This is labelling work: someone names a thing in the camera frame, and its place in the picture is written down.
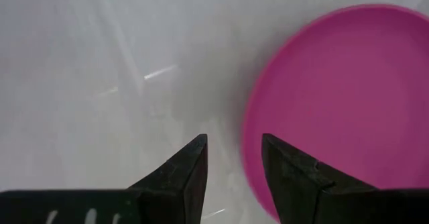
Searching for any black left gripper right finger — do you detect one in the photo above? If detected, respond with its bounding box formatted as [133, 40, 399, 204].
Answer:
[261, 133, 429, 224]

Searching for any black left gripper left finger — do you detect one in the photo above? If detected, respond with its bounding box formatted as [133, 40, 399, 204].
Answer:
[0, 133, 209, 224]

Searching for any magenta plate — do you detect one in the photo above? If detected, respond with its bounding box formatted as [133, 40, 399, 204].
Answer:
[240, 3, 429, 223]

